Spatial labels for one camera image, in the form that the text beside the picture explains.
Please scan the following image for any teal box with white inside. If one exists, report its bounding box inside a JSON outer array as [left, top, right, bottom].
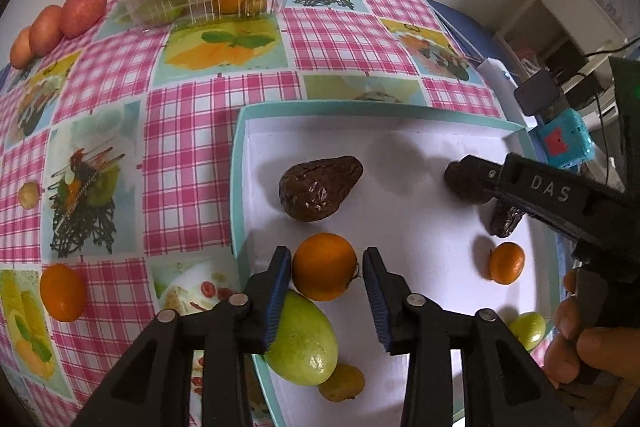
[[230, 102, 562, 427]]

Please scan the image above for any round green apple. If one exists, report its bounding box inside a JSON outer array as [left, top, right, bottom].
[[507, 311, 547, 352]]

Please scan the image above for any dark brown avocado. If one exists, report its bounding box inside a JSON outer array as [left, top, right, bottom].
[[443, 160, 494, 206], [488, 201, 524, 239], [278, 155, 365, 223]]

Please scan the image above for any white shelf unit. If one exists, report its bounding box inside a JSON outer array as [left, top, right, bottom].
[[494, 0, 632, 78]]

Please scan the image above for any orange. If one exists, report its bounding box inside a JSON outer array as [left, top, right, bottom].
[[39, 263, 87, 323], [292, 232, 360, 302]]

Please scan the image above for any black cable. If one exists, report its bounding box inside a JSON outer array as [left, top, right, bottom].
[[582, 49, 621, 188]]

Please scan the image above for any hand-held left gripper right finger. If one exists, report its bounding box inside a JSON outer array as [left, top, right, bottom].
[[362, 248, 578, 427]]

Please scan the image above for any grey square device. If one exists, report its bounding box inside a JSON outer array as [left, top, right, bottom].
[[514, 71, 560, 116]]

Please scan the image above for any white plastic device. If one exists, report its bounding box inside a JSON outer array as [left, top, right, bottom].
[[476, 56, 537, 128]]

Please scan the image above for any blue toy device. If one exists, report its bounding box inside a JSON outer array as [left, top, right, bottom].
[[537, 111, 596, 169]]

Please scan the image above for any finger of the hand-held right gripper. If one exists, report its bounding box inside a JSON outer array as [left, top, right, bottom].
[[459, 151, 627, 249]]

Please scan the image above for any person's right hand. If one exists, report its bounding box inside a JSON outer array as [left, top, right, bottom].
[[544, 269, 640, 390]]

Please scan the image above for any pale red apple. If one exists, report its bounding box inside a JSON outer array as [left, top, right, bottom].
[[9, 28, 36, 70]]

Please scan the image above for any small tan fruit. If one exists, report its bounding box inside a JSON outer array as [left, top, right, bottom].
[[18, 181, 40, 210]]

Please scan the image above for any long green mango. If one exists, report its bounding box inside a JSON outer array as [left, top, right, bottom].
[[263, 290, 339, 386]]

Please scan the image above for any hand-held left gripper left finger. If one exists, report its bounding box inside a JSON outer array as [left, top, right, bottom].
[[70, 247, 292, 427]]

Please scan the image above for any blue tablecloth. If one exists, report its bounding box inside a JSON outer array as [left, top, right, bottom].
[[422, 0, 502, 68]]

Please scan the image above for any small tangerine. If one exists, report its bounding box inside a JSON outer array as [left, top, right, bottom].
[[488, 241, 526, 285]]

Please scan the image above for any small yellow fruit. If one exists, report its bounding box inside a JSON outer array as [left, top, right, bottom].
[[318, 362, 366, 403]]

